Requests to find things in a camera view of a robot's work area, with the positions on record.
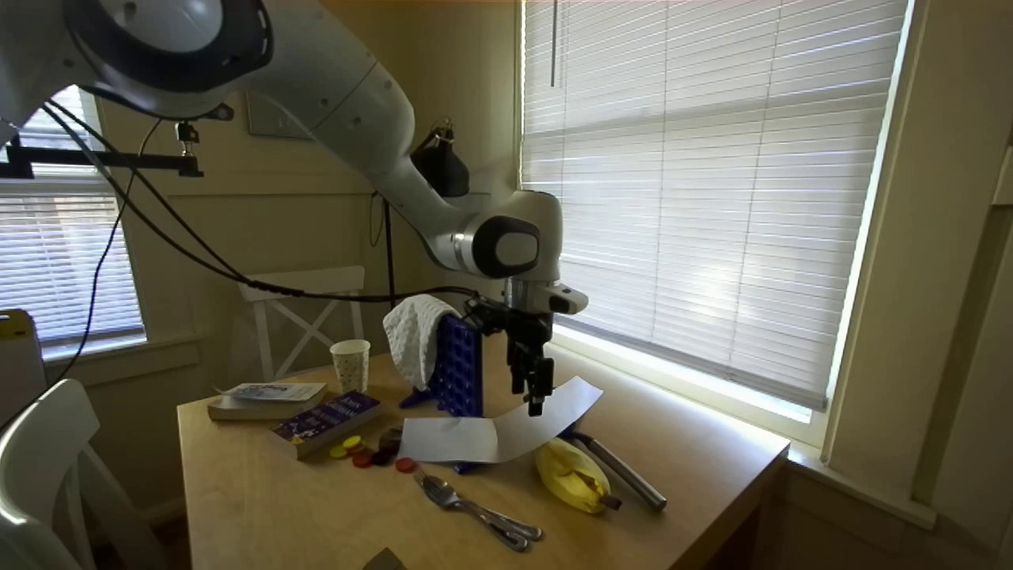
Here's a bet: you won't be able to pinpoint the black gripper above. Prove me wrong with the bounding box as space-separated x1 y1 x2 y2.
503 304 556 417

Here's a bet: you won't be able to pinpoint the blue perforated plastic rack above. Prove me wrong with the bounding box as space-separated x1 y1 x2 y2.
397 312 491 420

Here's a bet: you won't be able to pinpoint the white fluffy cloth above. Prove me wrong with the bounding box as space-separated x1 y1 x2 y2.
379 292 461 392

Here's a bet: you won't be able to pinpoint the silver spoon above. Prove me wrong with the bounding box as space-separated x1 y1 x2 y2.
414 469 548 545

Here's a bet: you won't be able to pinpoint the silver metal fork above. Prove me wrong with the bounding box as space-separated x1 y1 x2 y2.
423 478 538 554

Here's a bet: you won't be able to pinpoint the white paper cup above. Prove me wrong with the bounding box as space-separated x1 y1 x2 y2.
326 336 375 395

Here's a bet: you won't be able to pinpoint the yellow plastic disc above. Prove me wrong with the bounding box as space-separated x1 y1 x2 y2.
326 433 366 463

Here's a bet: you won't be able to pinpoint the dark purple flat box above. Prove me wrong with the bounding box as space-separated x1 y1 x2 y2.
273 387 383 463

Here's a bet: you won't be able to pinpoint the white cross-back chair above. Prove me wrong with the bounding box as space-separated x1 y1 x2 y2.
237 263 371 384

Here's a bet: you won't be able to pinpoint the light grey book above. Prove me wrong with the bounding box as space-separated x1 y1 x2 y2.
225 380 331 412

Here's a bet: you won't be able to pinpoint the large white window blinds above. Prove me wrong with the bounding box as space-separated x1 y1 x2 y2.
520 0 910 412

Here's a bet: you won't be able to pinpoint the small white window blinds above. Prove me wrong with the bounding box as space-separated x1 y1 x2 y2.
0 87 147 349

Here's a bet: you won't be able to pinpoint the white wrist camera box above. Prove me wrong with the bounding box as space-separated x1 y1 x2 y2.
543 286 593 318

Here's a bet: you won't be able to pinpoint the black camera on stand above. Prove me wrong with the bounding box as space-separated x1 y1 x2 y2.
375 128 473 302

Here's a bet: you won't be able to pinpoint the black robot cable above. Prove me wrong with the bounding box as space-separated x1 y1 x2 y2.
39 96 484 306

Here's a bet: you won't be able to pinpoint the black hanging cable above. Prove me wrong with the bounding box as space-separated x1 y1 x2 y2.
43 179 136 380

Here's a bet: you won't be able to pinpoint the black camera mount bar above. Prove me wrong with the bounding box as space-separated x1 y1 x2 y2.
0 132 204 180

